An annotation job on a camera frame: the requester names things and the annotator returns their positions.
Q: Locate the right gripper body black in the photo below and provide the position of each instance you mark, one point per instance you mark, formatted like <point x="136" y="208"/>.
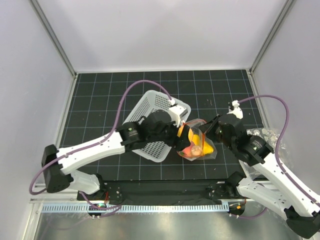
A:
<point x="226" y="140"/>

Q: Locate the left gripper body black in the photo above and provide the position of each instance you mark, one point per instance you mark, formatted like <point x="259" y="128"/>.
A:
<point x="169" y="135"/>

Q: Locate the yellow toy mango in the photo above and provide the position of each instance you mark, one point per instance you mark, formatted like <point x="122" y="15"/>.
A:
<point x="192" y="136"/>

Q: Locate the clear zip bag orange zipper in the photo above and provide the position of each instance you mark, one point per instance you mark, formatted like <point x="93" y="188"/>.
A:
<point x="192" y="142"/>

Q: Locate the yellow toy pear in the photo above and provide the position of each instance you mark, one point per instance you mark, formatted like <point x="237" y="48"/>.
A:
<point x="206" y="148"/>

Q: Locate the white perforated plastic basket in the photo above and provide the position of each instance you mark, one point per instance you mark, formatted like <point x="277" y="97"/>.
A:
<point x="152" y="107"/>

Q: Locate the pink toy peach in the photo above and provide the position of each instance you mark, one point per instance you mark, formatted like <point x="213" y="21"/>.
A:
<point x="187" y="152"/>

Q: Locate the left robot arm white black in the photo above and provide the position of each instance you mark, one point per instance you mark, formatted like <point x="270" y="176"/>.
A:
<point x="61" y="166"/>

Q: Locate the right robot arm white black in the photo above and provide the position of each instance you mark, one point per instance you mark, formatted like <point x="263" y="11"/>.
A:
<point x="296" y="203"/>

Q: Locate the black grid mat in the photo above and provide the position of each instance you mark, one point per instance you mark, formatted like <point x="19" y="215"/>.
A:
<point x="98" y="98"/>

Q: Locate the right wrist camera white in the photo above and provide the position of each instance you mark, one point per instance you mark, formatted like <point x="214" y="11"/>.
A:
<point x="234" y="109"/>

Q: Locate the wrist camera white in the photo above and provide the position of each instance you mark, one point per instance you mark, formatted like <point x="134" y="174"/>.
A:
<point x="234" y="109"/>
<point x="176" y="113"/>

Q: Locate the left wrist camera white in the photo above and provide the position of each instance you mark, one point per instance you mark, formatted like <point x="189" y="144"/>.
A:
<point x="176" y="113"/>

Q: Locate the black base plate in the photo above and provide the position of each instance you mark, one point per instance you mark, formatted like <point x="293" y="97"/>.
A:
<point x="166" y="192"/>

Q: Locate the white slotted cable duct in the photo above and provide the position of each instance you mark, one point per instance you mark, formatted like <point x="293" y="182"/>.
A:
<point x="86" y="208"/>

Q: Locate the right aluminium frame post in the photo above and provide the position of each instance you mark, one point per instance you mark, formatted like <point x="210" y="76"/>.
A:
<point x="285" y="10"/>

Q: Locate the aluminium frame post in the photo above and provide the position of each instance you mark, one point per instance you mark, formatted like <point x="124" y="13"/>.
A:
<point x="52" y="35"/>
<point x="285" y="10"/>

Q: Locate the left aluminium frame post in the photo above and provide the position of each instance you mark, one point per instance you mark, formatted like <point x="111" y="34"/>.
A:
<point x="52" y="35"/>

